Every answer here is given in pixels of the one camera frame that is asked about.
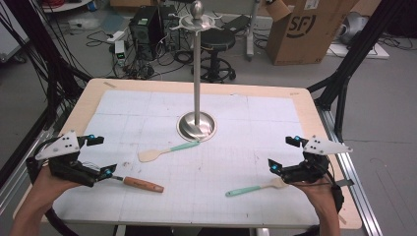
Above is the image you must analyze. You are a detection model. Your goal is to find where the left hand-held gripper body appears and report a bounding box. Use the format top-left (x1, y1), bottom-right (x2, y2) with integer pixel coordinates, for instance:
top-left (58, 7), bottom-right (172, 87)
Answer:
top-left (26, 130), bottom-right (106, 189)

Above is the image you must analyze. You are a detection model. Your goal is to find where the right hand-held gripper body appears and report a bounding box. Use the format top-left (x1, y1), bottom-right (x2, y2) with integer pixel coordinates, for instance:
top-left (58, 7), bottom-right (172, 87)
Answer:
top-left (281, 135), bottom-right (354, 185)

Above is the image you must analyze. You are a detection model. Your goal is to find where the whisk with wooden handle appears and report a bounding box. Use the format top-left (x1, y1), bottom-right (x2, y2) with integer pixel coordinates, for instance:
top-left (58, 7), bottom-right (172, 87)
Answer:
top-left (82, 159), bottom-right (165, 194)

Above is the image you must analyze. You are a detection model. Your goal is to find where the wooden spatula with mint handle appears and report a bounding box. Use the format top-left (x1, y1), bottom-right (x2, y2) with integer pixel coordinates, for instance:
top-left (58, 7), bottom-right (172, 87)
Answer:
top-left (224, 177), bottom-right (290, 199)
top-left (137, 140), bottom-right (202, 164)

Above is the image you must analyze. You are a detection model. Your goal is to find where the metal utensil rack stand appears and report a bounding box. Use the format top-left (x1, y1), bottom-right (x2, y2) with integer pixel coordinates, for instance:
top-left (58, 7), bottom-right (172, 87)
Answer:
top-left (169, 0), bottom-right (224, 144)

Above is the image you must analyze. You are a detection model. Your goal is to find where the person's left hand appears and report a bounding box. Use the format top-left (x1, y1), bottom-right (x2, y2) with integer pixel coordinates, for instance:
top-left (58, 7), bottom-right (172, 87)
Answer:
top-left (32, 165), bottom-right (83, 206)

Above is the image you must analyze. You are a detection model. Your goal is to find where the person's right hand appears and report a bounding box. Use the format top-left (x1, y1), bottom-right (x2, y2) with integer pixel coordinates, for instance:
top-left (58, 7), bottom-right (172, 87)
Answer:
top-left (292, 176), bottom-right (339, 216)

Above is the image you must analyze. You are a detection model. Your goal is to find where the white grid mat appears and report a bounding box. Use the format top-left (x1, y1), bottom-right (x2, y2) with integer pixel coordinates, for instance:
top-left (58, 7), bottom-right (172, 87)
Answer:
top-left (52, 89), bottom-right (325, 228)

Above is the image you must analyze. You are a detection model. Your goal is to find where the small device with green display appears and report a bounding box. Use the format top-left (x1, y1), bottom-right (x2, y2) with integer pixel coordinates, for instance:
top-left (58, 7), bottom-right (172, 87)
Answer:
top-left (113, 39), bottom-right (128, 67)

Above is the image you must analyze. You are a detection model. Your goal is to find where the brown cardboard box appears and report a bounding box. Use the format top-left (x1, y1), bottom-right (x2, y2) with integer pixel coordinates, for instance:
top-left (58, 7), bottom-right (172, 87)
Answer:
top-left (264, 0), bottom-right (360, 67)

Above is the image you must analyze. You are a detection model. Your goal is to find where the white power strip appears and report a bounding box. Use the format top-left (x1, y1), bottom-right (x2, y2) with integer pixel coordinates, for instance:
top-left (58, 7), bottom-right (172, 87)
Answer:
top-left (105, 29), bottom-right (130, 44)

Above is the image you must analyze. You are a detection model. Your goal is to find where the white flat board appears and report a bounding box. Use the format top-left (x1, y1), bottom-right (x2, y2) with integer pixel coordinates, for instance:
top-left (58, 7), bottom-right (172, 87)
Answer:
top-left (326, 41), bottom-right (390, 60)

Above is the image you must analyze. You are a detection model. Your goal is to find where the white pole stand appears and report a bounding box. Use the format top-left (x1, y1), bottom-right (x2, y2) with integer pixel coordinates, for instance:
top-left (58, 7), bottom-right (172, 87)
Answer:
top-left (245, 0), bottom-right (264, 62)

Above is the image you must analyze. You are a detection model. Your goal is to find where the black round stool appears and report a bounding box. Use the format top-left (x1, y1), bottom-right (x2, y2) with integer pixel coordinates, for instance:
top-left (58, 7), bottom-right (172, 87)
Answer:
top-left (191, 27), bottom-right (238, 85)

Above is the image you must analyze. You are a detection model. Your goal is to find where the grey rounded appliance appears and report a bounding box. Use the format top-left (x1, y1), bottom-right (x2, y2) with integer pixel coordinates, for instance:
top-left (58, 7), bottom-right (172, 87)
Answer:
top-left (336, 11), bottom-right (370, 45)

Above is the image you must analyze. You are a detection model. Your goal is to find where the black flat device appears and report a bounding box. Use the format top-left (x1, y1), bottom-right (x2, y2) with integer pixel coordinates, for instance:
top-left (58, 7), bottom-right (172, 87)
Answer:
top-left (222, 14), bottom-right (252, 34)

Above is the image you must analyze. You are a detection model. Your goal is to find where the round white table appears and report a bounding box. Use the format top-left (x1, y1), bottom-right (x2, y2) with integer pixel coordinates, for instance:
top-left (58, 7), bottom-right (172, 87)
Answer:
top-left (40, 0), bottom-right (94, 15)

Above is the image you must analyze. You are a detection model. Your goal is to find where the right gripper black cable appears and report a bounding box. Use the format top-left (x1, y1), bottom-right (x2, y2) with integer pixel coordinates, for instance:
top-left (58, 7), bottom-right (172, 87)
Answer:
top-left (328, 159), bottom-right (346, 214)

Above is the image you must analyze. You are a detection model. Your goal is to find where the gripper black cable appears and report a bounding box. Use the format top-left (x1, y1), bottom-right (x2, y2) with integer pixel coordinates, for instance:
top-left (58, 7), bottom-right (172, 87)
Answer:
top-left (328, 159), bottom-right (346, 214)
top-left (43, 206), bottom-right (82, 236)

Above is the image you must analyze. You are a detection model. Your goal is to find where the aluminium rail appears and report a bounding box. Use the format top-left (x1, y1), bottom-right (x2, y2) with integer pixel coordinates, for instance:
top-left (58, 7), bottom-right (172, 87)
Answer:
top-left (316, 105), bottom-right (384, 236)
top-left (0, 107), bottom-right (64, 215)

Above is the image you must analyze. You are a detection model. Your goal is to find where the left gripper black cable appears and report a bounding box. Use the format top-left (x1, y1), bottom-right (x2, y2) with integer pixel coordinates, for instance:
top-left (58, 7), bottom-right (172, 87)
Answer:
top-left (43, 206), bottom-right (82, 236)

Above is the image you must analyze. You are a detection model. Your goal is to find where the tangle of black floor cables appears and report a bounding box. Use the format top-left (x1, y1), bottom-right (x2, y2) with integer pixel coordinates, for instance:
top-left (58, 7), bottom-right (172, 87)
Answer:
top-left (84, 29), bottom-right (199, 81)

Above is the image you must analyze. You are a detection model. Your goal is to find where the black metal frame stand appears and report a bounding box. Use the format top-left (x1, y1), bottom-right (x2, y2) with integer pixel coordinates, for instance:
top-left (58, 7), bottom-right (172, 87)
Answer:
top-left (0, 0), bottom-right (94, 133)
top-left (306, 0), bottom-right (417, 143)

